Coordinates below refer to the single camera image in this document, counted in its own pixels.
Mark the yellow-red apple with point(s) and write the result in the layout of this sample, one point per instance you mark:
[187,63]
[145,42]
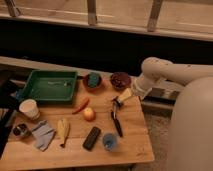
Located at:
[89,114]

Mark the dark red bowl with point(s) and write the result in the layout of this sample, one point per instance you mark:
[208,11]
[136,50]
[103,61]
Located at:
[120,80]

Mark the black remote control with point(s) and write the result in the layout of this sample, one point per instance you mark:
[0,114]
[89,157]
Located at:
[91,138]

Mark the black chair at left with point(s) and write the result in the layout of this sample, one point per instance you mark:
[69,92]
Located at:
[8,102]

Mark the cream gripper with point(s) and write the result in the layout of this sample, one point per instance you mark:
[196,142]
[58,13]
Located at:
[127,93]

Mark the white paper cup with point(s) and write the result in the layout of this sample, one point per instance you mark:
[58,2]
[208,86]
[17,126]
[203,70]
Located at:
[29,108]

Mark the grey-blue towel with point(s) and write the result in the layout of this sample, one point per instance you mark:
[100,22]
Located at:
[43,134]

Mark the small metal cup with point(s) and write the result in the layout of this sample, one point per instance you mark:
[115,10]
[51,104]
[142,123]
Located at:
[21,131]

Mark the green plastic tray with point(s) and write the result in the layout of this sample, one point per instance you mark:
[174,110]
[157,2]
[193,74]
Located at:
[46,86]

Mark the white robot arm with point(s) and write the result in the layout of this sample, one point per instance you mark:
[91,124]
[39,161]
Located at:
[190,140]

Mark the red chili pepper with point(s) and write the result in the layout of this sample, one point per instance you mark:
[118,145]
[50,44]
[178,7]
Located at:
[83,104]

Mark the yellow banana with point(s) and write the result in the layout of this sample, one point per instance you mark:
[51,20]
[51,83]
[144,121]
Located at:
[63,128]

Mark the blue plastic cup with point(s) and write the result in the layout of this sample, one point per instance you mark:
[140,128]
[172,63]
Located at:
[109,141]

